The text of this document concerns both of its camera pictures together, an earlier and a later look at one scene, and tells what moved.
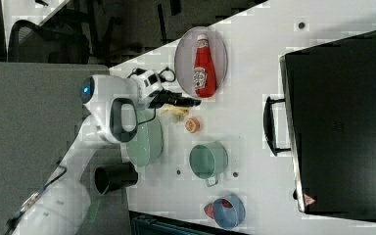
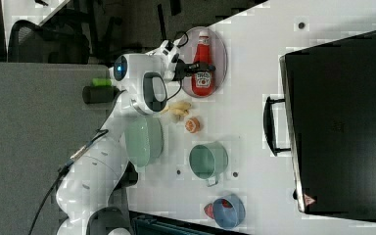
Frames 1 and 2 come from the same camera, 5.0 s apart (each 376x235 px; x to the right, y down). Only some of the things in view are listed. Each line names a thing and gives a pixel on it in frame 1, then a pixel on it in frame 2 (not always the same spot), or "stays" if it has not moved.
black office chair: (29, 43) stays
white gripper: (150, 83) to (166, 52)
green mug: (209, 161) stays
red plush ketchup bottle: (204, 73) stays
